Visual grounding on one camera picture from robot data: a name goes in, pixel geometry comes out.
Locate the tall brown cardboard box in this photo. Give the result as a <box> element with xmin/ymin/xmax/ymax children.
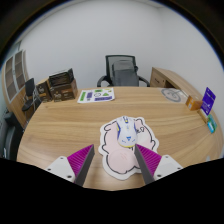
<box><xmin>35</xmin><ymin>80</ymin><xmax>53</xmax><ymax>103</ymax></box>

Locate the purple standing card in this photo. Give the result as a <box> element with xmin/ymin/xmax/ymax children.
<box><xmin>200</xmin><ymin>86</ymin><xmax>217</xmax><ymax>117</ymax></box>

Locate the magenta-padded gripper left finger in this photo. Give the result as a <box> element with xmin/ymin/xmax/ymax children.
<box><xmin>45</xmin><ymin>144</ymin><xmax>96</xmax><ymax>187</ymax></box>

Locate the wooden side desk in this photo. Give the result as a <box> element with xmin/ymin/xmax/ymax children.
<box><xmin>149</xmin><ymin>66</ymin><xmax>221</xmax><ymax>124</ymax></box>

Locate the wide brown cardboard box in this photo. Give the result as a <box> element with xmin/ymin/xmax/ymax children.
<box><xmin>49</xmin><ymin>79</ymin><xmax>79</xmax><ymax>103</ymax></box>

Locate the black cardboard box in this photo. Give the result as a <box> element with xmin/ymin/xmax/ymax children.
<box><xmin>48</xmin><ymin>68</ymin><xmax>75</xmax><ymax>88</ymax></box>

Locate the small orange box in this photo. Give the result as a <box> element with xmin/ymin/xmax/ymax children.
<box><xmin>185</xmin><ymin>94</ymin><xmax>204</xmax><ymax>111</ymax></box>

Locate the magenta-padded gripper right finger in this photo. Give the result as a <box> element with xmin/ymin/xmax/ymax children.
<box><xmin>134</xmin><ymin>143</ymin><xmax>184</xmax><ymax>185</ymax></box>

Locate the small teal packet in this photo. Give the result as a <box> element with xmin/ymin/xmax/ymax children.
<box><xmin>206</xmin><ymin>114</ymin><xmax>218</xmax><ymax>134</ymax></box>

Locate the black mesh office chair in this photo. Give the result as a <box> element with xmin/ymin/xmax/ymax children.
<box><xmin>96</xmin><ymin>54</ymin><xmax>151</xmax><ymax>88</ymax></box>

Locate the white green purple sticker sheet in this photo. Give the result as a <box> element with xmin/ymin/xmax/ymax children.
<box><xmin>76</xmin><ymin>87</ymin><xmax>116</xmax><ymax>104</ymax></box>

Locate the grey backpack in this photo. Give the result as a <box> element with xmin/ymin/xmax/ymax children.
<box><xmin>111</xmin><ymin>59</ymin><xmax>140</xmax><ymax>88</ymax></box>

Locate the white blue yellow computer mouse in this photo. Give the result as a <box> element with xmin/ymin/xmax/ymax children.
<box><xmin>115</xmin><ymin>115</ymin><xmax>138</xmax><ymax>148</ymax></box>

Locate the wooden shelf cabinet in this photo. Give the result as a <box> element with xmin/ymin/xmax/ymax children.
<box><xmin>1</xmin><ymin>49</ymin><xmax>34</xmax><ymax>129</ymax></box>

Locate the pink pig-shaped mouse pad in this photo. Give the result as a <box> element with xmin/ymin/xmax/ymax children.
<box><xmin>98</xmin><ymin>115</ymin><xmax>160</xmax><ymax>181</ymax></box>

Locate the round grey printed pad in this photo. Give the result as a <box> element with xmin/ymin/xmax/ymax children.
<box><xmin>161</xmin><ymin>87</ymin><xmax>183</xmax><ymax>103</ymax></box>

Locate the black visitor chair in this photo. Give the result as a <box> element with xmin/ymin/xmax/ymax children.
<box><xmin>21</xmin><ymin>77</ymin><xmax>43</xmax><ymax>113</ymax></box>

